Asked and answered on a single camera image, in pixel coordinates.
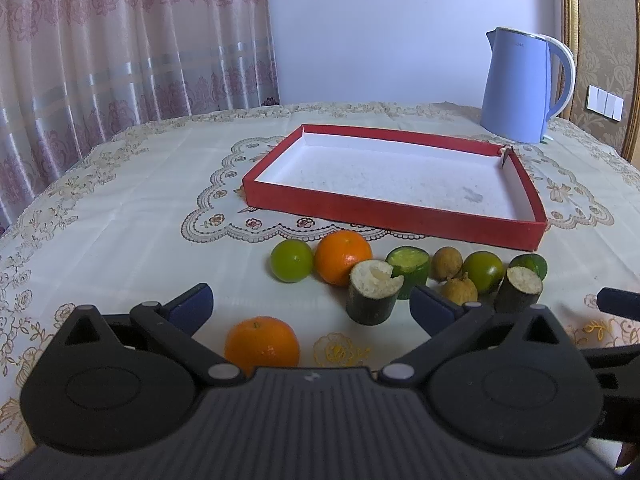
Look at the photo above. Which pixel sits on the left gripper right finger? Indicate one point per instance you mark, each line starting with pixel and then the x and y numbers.
pixel 452 330

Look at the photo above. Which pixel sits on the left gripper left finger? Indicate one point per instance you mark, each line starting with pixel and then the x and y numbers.
pixel 168 329

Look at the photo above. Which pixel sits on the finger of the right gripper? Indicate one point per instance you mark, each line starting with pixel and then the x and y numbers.
pixel 619 303

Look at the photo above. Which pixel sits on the small dark sugarcane piece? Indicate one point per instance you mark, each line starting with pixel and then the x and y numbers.
pixel 520 289

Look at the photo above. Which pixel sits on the near brown longan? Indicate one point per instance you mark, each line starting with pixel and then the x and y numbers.
pixel 460 290

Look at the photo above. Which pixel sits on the brown longan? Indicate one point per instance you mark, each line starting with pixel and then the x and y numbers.
pixel 460 290
pixel 446 263

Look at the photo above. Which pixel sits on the far brown longan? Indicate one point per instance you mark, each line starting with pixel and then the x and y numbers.
pixel 446 263

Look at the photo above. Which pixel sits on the green cucumber piece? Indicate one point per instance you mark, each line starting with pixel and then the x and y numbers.
pixel 413 264

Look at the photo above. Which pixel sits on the green yellowish round fruit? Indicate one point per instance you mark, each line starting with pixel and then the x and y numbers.
pixel 485 270

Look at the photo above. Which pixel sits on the large dark sugarcane piece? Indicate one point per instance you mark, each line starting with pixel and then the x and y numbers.
pixel 372 292

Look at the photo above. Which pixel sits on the near orange mandarin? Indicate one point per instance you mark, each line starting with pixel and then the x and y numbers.
pixel 263 341

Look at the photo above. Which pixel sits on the orange mandarin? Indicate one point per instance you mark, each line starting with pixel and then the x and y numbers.
pixel 263 341
pixel 337 253

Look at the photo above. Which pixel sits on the dark green small lime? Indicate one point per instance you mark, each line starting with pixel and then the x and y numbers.
pixel 533 262

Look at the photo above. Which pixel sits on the embroidered cream tablecloth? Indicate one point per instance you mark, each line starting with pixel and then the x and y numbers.
pixel 161 207

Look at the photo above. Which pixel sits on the far orange mandarin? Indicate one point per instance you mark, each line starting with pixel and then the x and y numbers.
pixel 337 253

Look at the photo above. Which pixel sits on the large green lime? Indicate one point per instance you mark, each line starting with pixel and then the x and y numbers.
pixel 291 261

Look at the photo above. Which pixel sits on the red shallow box tray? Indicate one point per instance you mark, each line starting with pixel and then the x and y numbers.
pixel 403 181

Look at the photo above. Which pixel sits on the blue electric kettle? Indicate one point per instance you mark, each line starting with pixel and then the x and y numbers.
pixel 517 102

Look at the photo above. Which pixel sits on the pink patterned curtain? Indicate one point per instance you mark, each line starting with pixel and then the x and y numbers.
pixel 76 72

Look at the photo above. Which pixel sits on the white wall switch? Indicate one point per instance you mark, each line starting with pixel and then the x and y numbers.
pixel 604 103

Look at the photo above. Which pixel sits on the gold mirror frame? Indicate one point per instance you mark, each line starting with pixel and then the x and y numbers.
pixel 604 37

